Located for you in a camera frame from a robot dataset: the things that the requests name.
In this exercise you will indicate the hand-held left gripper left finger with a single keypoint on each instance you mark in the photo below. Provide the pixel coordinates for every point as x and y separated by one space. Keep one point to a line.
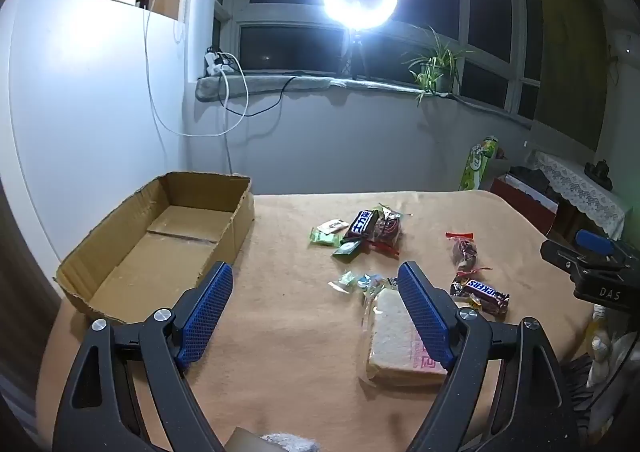
205 317

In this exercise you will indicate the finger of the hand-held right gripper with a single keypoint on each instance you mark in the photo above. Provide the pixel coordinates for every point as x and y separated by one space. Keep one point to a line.
594 241
575 257

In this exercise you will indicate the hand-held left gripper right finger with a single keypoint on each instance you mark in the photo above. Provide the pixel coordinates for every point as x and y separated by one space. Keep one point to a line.
425 317

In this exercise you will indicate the clear bread packet pink print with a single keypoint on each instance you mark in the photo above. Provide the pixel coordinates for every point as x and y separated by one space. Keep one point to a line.
390 337

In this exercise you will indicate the small red-edged clear snack bag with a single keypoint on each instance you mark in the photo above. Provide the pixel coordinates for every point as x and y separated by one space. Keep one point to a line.
464 252

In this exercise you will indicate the clear blue candy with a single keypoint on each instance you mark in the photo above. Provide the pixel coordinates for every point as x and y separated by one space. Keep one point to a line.
345 280
371 282

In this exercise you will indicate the large red-edged clear snack bag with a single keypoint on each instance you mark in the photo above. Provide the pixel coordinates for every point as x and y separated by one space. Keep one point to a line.
387 232

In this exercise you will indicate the cardboard box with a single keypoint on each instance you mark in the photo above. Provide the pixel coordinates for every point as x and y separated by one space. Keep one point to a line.
175 227

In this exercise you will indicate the green candy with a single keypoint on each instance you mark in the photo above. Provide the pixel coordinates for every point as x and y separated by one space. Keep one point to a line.
347 249

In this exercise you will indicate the dark blue chocolate bar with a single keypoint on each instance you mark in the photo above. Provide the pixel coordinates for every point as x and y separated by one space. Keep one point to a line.
362 223

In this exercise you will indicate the lace-covered side table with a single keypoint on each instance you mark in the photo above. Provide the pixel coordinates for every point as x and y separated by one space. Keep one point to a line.
575 187

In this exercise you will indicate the white plastic bag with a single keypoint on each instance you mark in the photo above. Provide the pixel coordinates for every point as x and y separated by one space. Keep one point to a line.
602 347

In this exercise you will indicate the brown chocolate bar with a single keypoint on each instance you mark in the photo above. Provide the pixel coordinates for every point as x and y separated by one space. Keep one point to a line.
480 291

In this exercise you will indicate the red box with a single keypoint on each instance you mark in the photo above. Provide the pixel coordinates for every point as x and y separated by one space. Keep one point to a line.
525 212

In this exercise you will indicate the small white sachet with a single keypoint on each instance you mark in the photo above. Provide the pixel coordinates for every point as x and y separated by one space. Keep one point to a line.
334 226

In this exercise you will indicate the light green snack packet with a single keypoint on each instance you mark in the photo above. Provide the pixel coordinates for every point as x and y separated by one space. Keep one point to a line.
322 237

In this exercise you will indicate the green printed carton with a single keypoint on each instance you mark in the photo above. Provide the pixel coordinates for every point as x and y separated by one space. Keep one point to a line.
475 164

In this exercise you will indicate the dark curtain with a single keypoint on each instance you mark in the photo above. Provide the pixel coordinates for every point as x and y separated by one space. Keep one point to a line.
565 57

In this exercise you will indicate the potted spider plant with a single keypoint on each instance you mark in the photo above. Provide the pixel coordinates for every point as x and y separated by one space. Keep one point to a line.
437 67

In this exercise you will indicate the grey windowsill cloth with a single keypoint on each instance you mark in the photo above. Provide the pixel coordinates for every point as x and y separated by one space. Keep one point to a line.
260 84

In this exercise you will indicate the white cabinet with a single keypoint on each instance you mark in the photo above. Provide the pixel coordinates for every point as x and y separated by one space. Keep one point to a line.
90 107

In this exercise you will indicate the white power strip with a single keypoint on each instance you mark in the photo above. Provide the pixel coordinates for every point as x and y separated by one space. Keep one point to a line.
217 63

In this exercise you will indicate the black tripod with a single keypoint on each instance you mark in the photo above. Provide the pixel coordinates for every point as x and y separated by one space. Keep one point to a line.
357 52

